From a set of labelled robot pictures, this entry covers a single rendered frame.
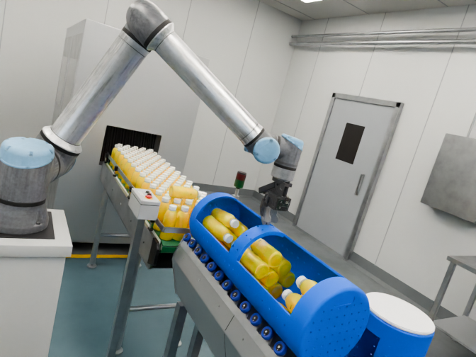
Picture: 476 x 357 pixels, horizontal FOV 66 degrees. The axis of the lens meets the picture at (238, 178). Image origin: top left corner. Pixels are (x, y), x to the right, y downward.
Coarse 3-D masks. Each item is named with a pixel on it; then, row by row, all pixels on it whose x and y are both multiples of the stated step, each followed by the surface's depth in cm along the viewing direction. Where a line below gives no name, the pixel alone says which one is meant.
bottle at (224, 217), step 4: (216, 208) 179; (212, 212) 177; (216, 212) 175; (220, 212) 173; (224, 212) 172; (228, 212) 172; (216, 216) 174; (220, 216) 171; (224, 216) 169; (228, 216) 168; (232, 216) 169; (220, 220) 170; (224, 220) 168; (228, 220) 167; (224, 224) 169; (228, 224) 167
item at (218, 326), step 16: (176, 256) 185; (176, 272) 186; (192, 272) 169; (176, 288) 193; (192, 288) 165; (208, 288) 155; (192, 304) 171; (208, 304) 151; (224, 304) 144; (240, 304) 143; (208, 320) 153; (224, 320) 140; (208, 336) 158; (224, 336) 139; (240, 336) 131; (224, 352) 143; (240, 352) 128; (256, 352) 123; (288, 352) 121
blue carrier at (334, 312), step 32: (192, 224) 172; (256, 224) 174; (224, 256) 144; (288, 256) 153; (256, 288) 124; (288, 288) 147; (320, 288) 108; (352, 288) 109; (288, 320) 109; (320, 320) 106; (352, 320) 113; (320, 352) 110
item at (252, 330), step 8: (184, 248) 182; (192, 248) 178; (192, 256) 174; (200, 264) 167; (208, 272) 160; (208, 280) 157; (216, 280) 154; (216, 288) 151; (224, 296) 146; (232, 304) 141; (232, 312) 138; (240, 312) 136; (248, 312) 134; (240, 320) 134; (248, 320) 132; (248, 328) 129; (256, 328) 128; (256, 336) 125; (264, 344) 122; (264, 352) 120; (272, 352) 118
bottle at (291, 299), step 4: (292, 292) 123; (288, 296) 120; (292, 296) 119; (296, 296) 118; (300, 296) 118; (288, 300) 118; (292, 300) 117; (296, 300) 117; (288, 304) 118; (292, 304) 117; (288, 308) 118; (292, 308) 116
